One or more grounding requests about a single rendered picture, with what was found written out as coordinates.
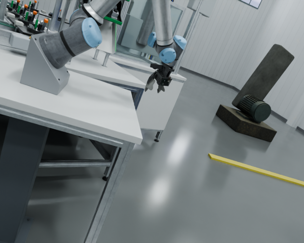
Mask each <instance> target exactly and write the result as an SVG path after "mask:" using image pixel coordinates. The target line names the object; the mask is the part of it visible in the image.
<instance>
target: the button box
mask: <svg viewBox="0 0 304 243"><path fill-rule="evenodd" d="M29 42H30V38H29V37H25V36H21V35H18V34H14V33H11V37H10V42H9V44H10V45H11V46H12V47H14V48H18V49H22V50H26V51H27V50H28V46H29Z"/></svg>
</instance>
